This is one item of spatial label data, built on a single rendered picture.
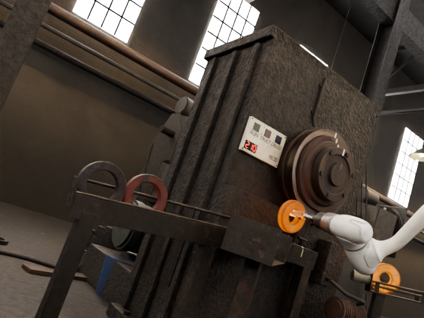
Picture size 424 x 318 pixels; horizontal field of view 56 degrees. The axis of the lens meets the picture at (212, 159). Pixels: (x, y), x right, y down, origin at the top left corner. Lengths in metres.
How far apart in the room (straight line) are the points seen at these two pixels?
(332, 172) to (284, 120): 0.38
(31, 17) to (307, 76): 2.73
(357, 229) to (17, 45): 3.34
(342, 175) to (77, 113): 6.24
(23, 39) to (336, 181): 3.07
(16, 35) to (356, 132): 3.03
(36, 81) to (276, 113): 6.03
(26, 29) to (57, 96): 3.70
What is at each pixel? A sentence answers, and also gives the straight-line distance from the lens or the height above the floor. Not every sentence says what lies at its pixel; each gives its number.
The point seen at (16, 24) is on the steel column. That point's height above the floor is 1.81.
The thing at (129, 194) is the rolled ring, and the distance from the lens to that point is 1.57.
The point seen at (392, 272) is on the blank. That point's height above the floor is 0.75.
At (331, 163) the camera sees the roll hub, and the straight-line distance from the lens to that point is 2.10.
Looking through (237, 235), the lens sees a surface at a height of 0.65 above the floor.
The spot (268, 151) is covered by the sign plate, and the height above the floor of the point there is 1.12.
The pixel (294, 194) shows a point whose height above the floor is 0.95.
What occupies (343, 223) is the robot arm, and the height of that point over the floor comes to 0.83.
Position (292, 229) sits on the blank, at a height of 0.77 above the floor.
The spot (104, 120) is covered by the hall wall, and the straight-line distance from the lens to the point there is 7.92.
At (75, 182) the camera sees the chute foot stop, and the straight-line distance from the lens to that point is 1.51.
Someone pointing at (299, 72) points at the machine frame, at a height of 1.61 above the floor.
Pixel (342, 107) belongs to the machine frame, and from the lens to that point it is 2.54.
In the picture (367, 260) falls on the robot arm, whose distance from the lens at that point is 1.78.
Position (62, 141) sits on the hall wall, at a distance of 7.70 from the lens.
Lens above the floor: 0.62
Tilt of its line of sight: 10 degrees up
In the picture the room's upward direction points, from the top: 19 degrees clockwise
